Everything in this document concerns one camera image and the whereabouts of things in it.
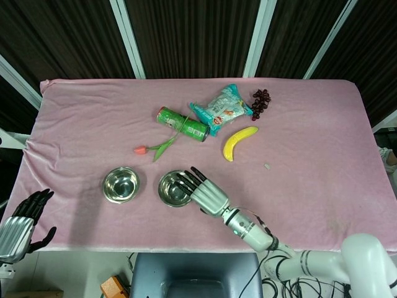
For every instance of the pink tulip with green stem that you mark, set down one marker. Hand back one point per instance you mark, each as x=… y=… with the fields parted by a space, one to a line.
x=141 y=149

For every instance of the right robot hand black silver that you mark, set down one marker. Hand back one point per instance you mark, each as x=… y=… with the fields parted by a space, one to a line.
x=209 y=195

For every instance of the teal snack bag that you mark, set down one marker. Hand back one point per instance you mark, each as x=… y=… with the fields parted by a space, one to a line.
x=221 y=108

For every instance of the dark red grape bunch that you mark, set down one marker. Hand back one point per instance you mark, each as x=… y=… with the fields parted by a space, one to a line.
x=260 y=102

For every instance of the yellow banana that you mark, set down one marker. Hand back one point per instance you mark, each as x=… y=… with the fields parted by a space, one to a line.
x=232 y=146

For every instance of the metal bowl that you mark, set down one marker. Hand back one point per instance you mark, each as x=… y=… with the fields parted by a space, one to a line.
x=172 y=191
x=120 y=188
x=174 y=205

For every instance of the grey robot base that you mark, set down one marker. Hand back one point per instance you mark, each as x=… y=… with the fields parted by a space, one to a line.
x=195 y=273

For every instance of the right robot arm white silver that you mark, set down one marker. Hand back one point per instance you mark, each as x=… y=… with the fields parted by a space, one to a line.
x=248 y=231

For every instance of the white shoe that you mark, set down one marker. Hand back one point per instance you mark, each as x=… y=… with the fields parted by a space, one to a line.
x=387 y=158

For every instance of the left robot hand black silver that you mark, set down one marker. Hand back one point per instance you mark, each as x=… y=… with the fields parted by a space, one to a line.
x=15 y=236

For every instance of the pink table cloth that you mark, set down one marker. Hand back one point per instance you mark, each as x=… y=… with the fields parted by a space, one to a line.
x=279 y=201

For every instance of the green chips can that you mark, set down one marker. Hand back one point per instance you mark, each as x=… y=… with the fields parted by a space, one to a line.
x=192 y=128

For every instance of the white frame post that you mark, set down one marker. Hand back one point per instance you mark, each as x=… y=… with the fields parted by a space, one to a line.
x=330 y=40
x=260 y=37
x=384 y=119
x=127 y=37
x=18 y=82

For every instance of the dark pleated curtain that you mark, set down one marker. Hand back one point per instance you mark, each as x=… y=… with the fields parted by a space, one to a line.
x=192 y=34

